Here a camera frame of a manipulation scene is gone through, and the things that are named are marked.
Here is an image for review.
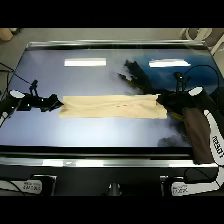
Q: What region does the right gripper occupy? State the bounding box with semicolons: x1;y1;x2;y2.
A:
156;92;180;113

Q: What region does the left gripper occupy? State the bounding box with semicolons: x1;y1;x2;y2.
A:
39;93;65;113

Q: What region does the cream shirt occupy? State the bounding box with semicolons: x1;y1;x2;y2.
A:
58;94;168;120

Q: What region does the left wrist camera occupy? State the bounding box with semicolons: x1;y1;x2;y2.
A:
28;79;40;98

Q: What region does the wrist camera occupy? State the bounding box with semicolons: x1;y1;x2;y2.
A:
173;71;193;95
28;79;40;98

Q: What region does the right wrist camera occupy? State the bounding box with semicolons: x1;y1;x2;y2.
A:
173;71;193;95

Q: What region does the silver frame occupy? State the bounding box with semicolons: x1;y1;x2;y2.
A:
0;39;224;197

